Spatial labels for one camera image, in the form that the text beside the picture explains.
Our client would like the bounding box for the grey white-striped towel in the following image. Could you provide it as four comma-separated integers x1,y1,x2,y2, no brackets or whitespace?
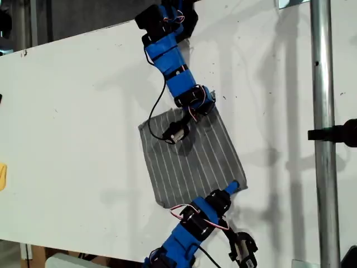
138,89,249,209

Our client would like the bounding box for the white box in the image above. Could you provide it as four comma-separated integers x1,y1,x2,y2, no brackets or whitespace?
44,252,112,268

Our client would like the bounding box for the wooden board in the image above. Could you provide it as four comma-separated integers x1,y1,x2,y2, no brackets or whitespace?
29,245,56,268

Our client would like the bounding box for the black background object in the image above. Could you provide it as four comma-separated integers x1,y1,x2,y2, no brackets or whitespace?
0,8,13,39

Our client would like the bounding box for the yellow object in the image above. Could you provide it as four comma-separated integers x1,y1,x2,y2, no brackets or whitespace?
0,163,8,192

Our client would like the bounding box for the red white servo wire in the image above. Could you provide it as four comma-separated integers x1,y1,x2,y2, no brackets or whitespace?
188,106,203,123
169,204,231,231

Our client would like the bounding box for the short black camera stalk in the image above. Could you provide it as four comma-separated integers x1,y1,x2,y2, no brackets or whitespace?
178,113,195,128
221,214,238,241

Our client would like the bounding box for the black camera box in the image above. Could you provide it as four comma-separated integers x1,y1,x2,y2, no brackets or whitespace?
162,121,191,145
227,231,259,268

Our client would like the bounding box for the black camera cable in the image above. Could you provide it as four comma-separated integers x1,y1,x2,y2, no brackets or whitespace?
143,46,168,140
195,245,223,268

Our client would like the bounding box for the steel post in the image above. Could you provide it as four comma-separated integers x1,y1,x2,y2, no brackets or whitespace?
309,0,341,268

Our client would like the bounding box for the black post clamp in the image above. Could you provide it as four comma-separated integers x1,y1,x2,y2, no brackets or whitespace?
307,118,357,148
340,245,357,268

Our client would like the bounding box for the metal corner bracket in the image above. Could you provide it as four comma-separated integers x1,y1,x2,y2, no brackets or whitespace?
274,0,310,11

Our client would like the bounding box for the light vertical frame bar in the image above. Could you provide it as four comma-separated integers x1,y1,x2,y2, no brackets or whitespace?
29,0,38,47

